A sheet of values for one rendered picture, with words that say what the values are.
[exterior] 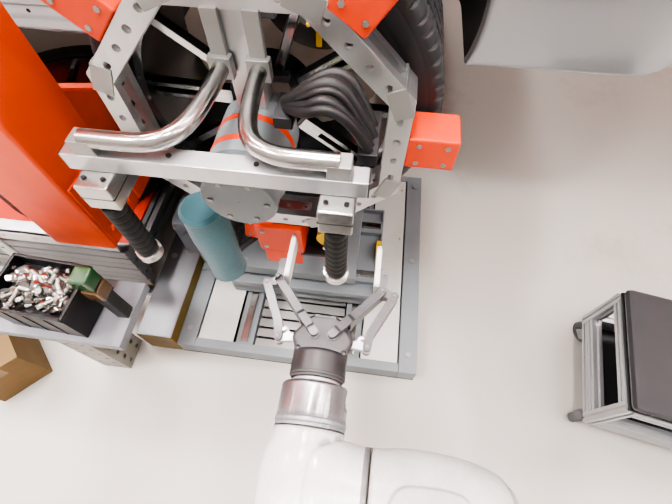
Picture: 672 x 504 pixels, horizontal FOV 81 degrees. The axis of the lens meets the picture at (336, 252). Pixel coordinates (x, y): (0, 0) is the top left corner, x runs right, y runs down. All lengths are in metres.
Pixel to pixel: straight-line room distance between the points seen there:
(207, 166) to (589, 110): 2.17
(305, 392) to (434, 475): 0.17
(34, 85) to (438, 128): 0.72
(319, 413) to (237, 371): 0.96
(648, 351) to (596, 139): 1.26
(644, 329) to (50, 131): 1.48
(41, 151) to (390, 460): 0.79
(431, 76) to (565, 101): 1.79
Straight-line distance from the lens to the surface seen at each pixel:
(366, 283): 1.35
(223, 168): 0.55
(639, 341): 1.35
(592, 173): 2.17
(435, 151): 0.74
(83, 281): 0.94
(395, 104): 0.66
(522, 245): 1.77
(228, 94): 0.86
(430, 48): 0.72
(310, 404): 0.50
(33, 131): 0.92
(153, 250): 0.76
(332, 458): 0.49
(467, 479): 0.50
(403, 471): 0.49
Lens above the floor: 1.37
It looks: 60 degrees down
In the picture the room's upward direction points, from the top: straight up
